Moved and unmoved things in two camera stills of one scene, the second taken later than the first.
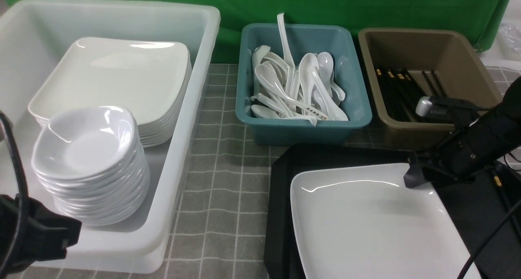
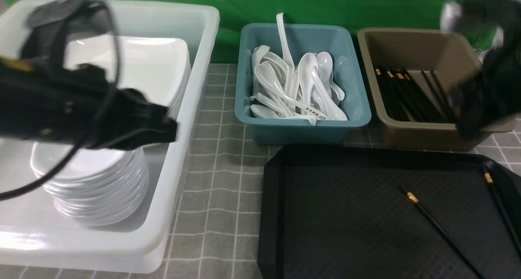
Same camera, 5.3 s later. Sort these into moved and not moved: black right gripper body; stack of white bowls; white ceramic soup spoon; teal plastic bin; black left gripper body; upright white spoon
Moved: black right gripper body; black left gripper body
Not moved: white ceramic soup spoon; upright white spoon; stack of white bowls; teal plastic bin
